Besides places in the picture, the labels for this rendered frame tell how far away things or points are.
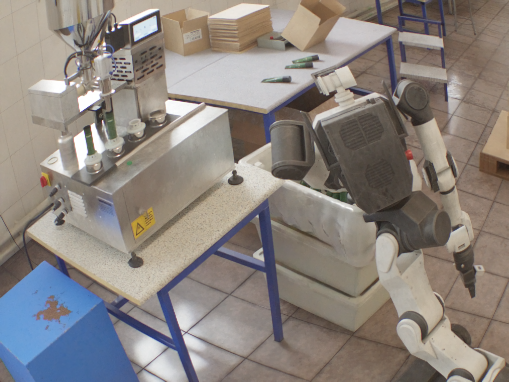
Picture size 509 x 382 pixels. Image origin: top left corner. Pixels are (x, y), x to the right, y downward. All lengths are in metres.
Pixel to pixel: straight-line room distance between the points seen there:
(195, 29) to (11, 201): 1.57
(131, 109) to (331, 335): 1.28
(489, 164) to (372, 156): 2.21
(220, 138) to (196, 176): 0.16
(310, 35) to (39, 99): 1.87
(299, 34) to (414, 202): 1.85
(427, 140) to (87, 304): 1.29
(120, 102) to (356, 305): 1.22
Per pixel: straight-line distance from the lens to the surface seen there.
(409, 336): 2.12
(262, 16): 3.81
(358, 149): 1.77
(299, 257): 2.73
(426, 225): 1.88
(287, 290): 2.92
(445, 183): 2.00
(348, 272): 2.56
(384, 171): 1.81
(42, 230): 2.43
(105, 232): 2.11
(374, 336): 2.77
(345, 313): 2.72
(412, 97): 1.87
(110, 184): 2.01
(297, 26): 3.57
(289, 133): 1.92
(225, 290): 3.11
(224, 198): 2.33
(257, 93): 3.08
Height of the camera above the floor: 1.99
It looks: 32 degrees down
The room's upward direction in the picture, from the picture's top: 7 degrees counter-clockwise
